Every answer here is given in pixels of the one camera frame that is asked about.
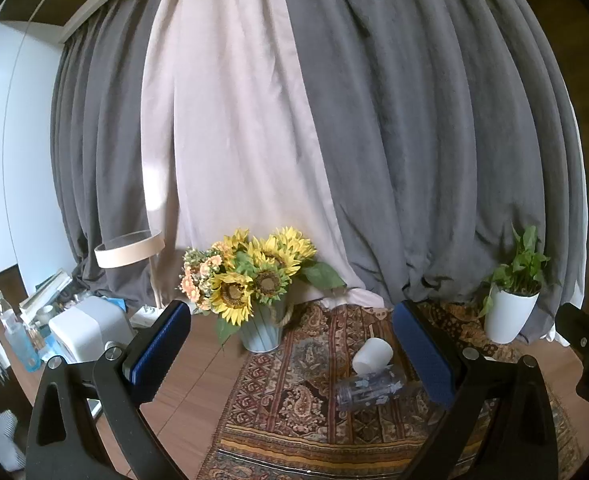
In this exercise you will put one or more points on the beige curtain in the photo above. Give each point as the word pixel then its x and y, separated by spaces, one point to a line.
pixel 234 110

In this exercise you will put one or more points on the sunflower bouquet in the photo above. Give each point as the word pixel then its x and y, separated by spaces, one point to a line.
pixel 234 292

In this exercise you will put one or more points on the stack of books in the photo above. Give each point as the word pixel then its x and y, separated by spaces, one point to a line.
pixel 44 292

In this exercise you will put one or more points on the pale blue metal bucket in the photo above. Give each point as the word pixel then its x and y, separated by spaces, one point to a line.
pixel 262 330

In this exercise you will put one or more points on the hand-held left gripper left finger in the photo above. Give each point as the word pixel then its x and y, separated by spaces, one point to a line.
pixel 158 352

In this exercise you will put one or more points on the clear printed glass cup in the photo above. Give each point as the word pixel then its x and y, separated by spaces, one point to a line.
pixel 369 387

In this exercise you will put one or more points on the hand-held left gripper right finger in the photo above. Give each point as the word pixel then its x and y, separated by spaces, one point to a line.
pixel 424 355

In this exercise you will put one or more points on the white cup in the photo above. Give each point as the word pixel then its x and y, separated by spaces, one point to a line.
pixel 372 355

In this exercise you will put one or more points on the white plant pot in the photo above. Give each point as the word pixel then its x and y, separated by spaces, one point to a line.
pixel 507 317

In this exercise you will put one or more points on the wide grey curtain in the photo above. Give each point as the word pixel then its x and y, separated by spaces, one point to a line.
pixel 424 110

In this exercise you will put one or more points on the narrow grey curtain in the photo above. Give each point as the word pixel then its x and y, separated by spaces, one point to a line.
pixel 99 135

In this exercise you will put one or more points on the patterned paisley rug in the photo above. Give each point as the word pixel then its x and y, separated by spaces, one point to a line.
pixel 284 400

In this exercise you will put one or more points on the clear bottle with blue liquid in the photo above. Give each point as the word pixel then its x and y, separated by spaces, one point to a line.
pixel 22 345

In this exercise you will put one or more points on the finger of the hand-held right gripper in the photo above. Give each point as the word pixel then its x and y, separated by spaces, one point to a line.
pixel 587 332

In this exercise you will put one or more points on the green potted plant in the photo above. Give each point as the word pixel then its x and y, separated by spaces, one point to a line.
pixel 522 260

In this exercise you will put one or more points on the white power strip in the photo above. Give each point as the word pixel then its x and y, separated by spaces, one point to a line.
pixel 144 316

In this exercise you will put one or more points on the white box appliance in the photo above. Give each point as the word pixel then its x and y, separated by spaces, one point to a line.
pixel 87 327

